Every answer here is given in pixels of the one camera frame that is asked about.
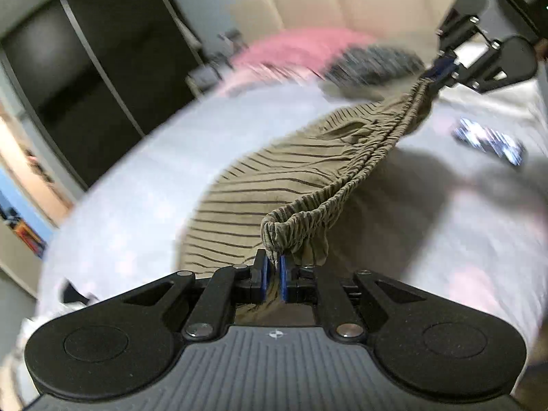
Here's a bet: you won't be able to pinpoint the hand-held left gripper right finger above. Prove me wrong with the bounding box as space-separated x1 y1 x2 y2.
279 254 426 340

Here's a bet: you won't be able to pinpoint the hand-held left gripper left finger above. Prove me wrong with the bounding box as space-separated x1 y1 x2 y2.
122 248 271 343

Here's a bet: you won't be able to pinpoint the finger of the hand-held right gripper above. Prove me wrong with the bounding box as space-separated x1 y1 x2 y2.
432 10 498 83
453 43 508 94

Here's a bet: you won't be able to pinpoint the olive striped pants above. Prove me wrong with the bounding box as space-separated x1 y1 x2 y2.
176 78 443 327

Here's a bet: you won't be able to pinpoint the small dark patterned object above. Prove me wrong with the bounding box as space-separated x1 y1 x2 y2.
452 116 527 167

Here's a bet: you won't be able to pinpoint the dark grey garment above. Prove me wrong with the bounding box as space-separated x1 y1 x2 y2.
320 45 428 100

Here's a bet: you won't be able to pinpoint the beige padded headboard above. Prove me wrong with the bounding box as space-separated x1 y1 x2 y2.
229 0 493 48

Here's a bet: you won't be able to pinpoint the pink pillow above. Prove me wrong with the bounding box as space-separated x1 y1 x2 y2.
214 26 382 100

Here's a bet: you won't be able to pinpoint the bed with white sheet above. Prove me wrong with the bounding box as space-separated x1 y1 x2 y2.
0 21 548 411

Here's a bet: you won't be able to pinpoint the cluttered nightstand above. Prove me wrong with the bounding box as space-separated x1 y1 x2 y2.
185 29 249 97

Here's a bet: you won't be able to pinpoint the bookshelf with books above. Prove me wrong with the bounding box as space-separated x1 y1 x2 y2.
0 107 75 272

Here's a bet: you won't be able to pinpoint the dark sliding-door wardrobe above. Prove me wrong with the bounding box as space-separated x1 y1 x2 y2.
0 0 202 193

